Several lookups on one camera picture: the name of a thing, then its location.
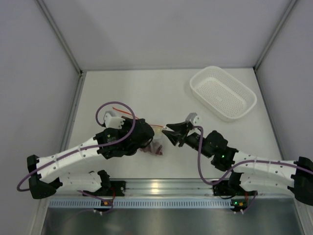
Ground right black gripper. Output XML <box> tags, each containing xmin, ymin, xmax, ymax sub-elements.
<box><xmin>163</xmin><ymin>121</ymin><xmax>213</xmax><ymax>158</ymax></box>

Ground clear zip top bag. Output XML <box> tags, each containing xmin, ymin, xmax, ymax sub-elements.
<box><xmin>112</xmin><ymin>105</ymin><xmax>165</xmax><ymax>157</ymax></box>

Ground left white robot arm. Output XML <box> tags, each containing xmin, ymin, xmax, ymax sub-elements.
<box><xmin>27</xmin><ymin>115</ymin><xmax>155</xmax><ymax>199</ymax></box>

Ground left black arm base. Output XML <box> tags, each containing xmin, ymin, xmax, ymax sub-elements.
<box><xmin>106</xmin><ymin>180</ymin><xmax>126</xmax><ymax>197</ymax></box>

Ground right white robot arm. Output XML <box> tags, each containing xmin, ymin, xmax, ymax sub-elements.
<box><xmin>162</xmin><ymin>121</ymin><xmax>313</xmax><ymax>206</ymax></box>

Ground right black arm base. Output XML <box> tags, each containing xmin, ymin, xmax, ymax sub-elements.
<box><xmin>213</xmin><ymin>180</ymin><xmax>233</xmax><ymax>196</ymax></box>

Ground purple fake grapes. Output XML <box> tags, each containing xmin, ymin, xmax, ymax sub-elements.
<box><xmin>141</xmin><ymin>143</ymin><xmax>163</xmax><ymax>156</ymax></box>

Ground white perforated plastic basket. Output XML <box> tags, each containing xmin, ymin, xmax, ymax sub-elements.
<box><xmin>189</xmin><ymin>66</ymin><xmax>257</xmax><ymax>122</ymax></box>

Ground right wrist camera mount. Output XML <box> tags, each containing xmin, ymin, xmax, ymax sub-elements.
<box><xmin>185</xmin><ymin>113</ymin><xmax>202</xmax><ymax>126</ymax></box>

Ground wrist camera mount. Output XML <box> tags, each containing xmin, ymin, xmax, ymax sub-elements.
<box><xmin>103</xmin><ymin>111</ymin><xmax>124</xmax><ymax>129</ymax></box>
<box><xmin>185</xmin><ymin>113</ymin><xmax>202</xmax><ymax>126</ymax></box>

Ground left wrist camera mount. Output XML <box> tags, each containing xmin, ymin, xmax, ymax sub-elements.
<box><xmin>103</xmin><ymin>111</ymin><xmax>124</xmax><ymax>129</ymax></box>

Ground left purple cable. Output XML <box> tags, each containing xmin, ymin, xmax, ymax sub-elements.
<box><xmin>16</xmin><ymin>100</ymin><xmax>136</xmax><ymax>192</ymax></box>

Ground aluminium mounting rail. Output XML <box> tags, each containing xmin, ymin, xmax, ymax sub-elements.
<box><xmin>39</xmin><ymin>174</ymin><xmax>294</xmax><ymax>198</ymax></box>

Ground white slotted cable duct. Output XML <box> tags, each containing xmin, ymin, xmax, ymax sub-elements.
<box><xmin>48</xmin><ymin>197</ymin><xmax>237</xmax><ymax>209</ymax></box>

